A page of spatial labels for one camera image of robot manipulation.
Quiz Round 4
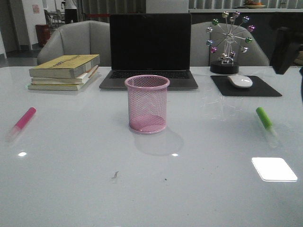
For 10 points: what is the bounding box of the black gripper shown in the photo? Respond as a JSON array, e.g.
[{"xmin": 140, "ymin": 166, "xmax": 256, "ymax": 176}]
[{"xmin": 269, "ymin": 12, "xmax": 303, "ymax": 75}]

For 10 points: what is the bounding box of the green highlighter pen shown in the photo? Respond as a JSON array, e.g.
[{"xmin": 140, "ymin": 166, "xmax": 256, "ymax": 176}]
[{"xmin": 256, "ymin": 107, "xmax": 278, "ymax": 148}]

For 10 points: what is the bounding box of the pink highlighter pen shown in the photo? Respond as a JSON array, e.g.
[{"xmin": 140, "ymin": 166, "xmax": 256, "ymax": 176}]
[{"xmin": 6, "ymin": 107, "xmax": 36, "ymax": 142}]

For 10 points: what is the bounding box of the pink mesh pen holder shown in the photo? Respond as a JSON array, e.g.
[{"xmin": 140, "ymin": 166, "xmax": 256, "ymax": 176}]
[{"xmin": 125, "ymin": 75, "xmax": 170, "ymax": 134}]

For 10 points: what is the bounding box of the fruit bowl on counter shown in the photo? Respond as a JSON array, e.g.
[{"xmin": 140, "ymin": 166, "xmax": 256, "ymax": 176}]
[{"xmin": 243, "ymin": 0, "xmax": 266, "ymax": 9}]

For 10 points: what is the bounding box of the black mouse pad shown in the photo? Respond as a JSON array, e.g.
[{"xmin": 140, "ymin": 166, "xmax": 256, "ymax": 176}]
[{"xmin": 211, "ymin": 75, "xmax": 282, "ymax": 97}]

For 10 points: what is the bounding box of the white computer mouse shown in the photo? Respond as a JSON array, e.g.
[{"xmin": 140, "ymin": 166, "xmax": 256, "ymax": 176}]
[{"xmin": 227, "ymin": 75, "xmax": 253, "ymax": 88}]

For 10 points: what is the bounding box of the ferris wheel desk ornament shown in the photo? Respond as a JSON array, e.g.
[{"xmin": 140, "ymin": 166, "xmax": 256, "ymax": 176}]
[{"xmin": 205, "ymin": 10, "xmax": 253, "ymax": 74}]

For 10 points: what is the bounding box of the right grey armchair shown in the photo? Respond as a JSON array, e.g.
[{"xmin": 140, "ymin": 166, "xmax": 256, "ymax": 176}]
[{"xmin": 190, "ymin": 22, "xmax": 269, "ymax": 66}]

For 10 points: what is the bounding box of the grey armchair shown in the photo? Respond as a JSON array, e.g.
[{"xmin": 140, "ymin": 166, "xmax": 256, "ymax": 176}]
[
  {"xmin": 37, "ymin": 20, "xmax": 111, "ymax": 66},
  {"xmin": 190, "ymin": 22, "xmax": 269, "ymax": 66}
]

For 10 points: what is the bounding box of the grey laptop with black screen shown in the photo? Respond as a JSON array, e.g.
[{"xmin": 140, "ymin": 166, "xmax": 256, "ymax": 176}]
[{"xmin": 99, "ymin": 13, "xmax": 198, "ymax": 90}]

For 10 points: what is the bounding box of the left grey armchair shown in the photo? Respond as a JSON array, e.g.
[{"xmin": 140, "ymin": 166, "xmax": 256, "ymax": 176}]
[{"xmin": 37, "ymin": 20, "xmax": 111, "ymax": 66}]

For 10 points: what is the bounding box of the middle white book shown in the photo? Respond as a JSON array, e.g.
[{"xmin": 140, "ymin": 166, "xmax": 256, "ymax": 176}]
[{"xmin": 31, "ymin": 65, "xmax": 98, "ymax": 85}]

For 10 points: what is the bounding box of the person in background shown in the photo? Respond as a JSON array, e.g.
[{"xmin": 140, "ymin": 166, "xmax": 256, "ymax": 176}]
[{"xmin": 64, "ymin": 0, "xmax": 78, "ymax": 24}]

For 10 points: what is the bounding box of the top yellow book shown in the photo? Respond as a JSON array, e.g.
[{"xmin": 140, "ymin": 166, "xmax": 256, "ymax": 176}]
[{"xmin": 29, "ymin": 54, "xmax": 100, "ymax": 79}]

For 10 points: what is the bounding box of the red trash bin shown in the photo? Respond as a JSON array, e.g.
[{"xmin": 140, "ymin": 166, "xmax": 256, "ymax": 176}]
[{"xmin": 36, "ymin": 24, "xmax": 50, "ymax": 47}]

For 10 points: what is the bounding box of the bottom pale book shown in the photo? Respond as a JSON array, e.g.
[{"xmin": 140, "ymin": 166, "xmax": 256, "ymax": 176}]
[{"xmin": 27, "ymin": 75, "xmax": 94, "ymax": 91}]

